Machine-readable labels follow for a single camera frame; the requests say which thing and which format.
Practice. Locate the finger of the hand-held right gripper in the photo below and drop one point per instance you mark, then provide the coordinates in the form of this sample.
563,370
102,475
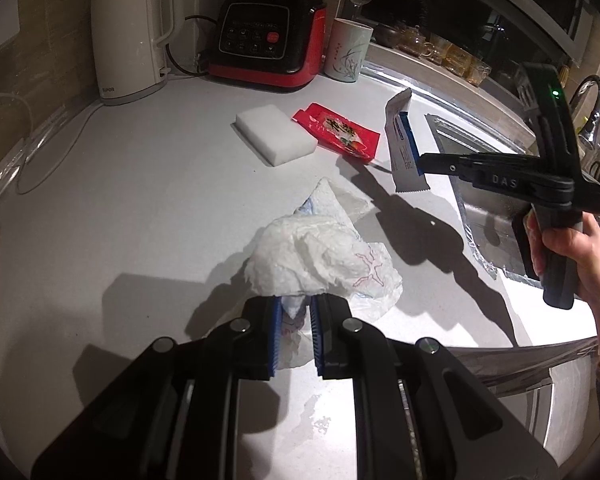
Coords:
445,164

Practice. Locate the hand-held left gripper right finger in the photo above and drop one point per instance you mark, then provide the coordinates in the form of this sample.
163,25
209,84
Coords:
314,335

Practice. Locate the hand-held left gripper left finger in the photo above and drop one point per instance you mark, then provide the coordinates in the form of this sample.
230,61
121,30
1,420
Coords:
276,337

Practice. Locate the silver blue wrapper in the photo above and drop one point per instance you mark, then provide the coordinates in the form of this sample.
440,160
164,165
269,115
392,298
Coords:
402,150

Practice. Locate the white plastic bag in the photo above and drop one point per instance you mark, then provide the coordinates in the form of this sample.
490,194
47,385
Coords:
310,255

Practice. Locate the person's right hand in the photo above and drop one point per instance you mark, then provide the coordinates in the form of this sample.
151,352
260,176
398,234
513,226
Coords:
592,255

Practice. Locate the steel faucet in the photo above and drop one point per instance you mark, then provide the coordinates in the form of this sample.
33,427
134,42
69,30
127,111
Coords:
592,105

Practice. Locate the steel sink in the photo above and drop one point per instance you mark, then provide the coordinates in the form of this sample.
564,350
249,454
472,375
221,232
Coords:
495,220

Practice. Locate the glass tea set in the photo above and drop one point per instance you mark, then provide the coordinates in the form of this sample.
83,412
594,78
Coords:
445,55

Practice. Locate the red snack wrapper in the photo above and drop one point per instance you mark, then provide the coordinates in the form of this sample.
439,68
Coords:
337,130

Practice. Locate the white patterned cup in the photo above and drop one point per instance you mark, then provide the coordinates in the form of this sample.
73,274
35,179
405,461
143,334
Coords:
347,50

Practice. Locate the white sponge block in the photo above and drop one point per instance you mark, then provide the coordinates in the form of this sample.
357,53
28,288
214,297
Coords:
277,135

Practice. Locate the grey plastic bag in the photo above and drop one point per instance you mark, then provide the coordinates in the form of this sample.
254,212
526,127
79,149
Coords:
520,362

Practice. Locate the black red blender base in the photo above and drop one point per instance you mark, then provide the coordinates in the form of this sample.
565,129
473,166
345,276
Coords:
265,35

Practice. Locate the white electric kettle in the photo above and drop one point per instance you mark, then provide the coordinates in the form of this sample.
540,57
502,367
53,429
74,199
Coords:
130,40

